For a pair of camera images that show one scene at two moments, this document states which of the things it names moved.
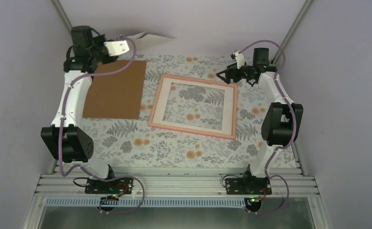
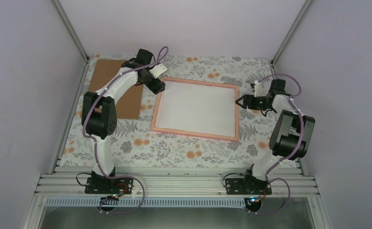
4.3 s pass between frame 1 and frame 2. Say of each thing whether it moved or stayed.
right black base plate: stayed
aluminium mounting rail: stayed
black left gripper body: moved
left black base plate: stayed
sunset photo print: moved
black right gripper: moved
